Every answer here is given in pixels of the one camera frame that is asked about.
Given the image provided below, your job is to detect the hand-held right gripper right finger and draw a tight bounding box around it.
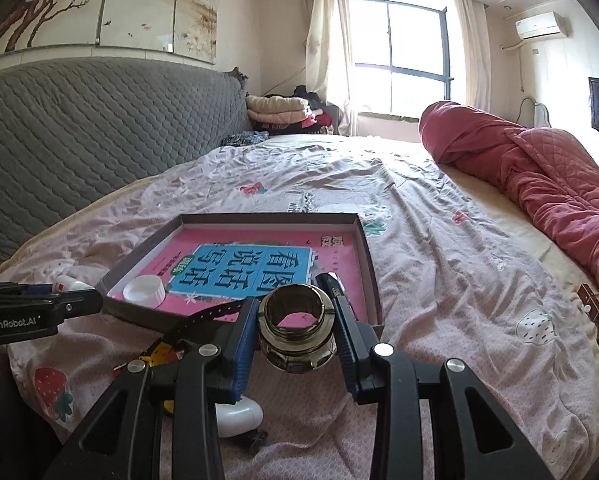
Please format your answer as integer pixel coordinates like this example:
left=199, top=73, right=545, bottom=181
left=333, top=297, right=555, bottom=480

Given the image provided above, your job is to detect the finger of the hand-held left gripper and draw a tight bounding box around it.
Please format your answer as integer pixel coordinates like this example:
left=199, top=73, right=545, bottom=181
left=54, top=287, right=104, bottom=319
left=0, top=282, right=62, bottom=297

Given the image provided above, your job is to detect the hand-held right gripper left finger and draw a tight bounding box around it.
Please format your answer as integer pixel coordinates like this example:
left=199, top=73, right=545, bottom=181
left=44, top=299, right=260, bottom=480

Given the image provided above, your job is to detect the white pill bottle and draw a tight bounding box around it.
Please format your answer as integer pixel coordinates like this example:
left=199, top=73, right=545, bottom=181
left=54, top=275, right=97, bottom=292

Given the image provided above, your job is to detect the shallow grey cardboard box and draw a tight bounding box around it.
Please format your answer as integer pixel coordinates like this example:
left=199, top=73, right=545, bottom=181
left=96, top=212, right=384, bottom=338

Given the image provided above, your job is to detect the black and yellow wristwatch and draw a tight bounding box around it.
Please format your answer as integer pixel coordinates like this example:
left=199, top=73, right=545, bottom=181
left=139, top=298, right=269, bottom=456

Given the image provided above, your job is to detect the white ribbed bottle cap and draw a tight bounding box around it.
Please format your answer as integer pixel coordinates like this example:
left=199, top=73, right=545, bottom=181
left=123, top=276, right=166, bottom=307

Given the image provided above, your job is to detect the white earbuds case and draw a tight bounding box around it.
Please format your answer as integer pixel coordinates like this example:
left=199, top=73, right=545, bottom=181
left=215, top=394, right=263, bottom=438

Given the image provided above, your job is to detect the pink and blue book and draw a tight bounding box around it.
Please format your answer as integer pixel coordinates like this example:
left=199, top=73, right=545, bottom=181
left=110, top=225, right=367, bottom=323

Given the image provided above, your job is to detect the pink strawberry print bedsheet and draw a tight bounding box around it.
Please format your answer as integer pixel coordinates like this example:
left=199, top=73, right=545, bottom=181
left=0, top=135, right=599, bottom=480

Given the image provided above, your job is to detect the grey quilted headboard cover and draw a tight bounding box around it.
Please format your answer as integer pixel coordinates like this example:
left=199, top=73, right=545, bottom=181
left=0, top=56, right=247, bottom=283

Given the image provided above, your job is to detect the dark patterned cloth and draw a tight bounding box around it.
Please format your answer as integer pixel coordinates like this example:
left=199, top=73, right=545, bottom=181
left=220, top=131, right=270, bottom=147

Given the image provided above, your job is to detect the cream mattress pad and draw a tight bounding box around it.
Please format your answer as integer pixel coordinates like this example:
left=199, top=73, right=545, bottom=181
left=444, top=165, right=599, bottom=411

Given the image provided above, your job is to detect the pile of folded clothes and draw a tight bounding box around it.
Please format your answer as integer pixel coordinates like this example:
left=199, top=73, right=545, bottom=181
left=245, top=85, right=343, bottom=136

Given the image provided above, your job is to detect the small brown box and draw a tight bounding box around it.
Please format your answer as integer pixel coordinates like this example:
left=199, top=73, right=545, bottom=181
left=578, top=283, right=599, bottom=348

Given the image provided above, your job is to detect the pink quilted blanket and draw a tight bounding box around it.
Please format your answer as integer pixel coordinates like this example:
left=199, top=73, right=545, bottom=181
left=418, top=101, right=599, bottom=321

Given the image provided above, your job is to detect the cream curtain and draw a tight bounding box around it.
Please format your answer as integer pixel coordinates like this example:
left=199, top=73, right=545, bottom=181
left=304, top=0, right=357, bottom=136
left=452, top=0, right=493, bottom=111

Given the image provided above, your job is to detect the dark framed window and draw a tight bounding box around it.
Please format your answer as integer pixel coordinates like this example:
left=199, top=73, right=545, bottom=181
left=349, top=0, right=455, bottom=116

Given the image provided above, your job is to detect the white air conditioner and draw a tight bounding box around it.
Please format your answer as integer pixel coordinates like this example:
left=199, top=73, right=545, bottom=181
left=514, top=11, right=567, bottom=40

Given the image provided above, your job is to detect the floral wall painting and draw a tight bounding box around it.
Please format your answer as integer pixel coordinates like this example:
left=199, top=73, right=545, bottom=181
left=0, top=0, right=219, bottom=65

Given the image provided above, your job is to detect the white metal frame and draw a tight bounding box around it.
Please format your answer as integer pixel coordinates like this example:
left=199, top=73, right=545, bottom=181
left=521, top=96, right=553, bottom=128

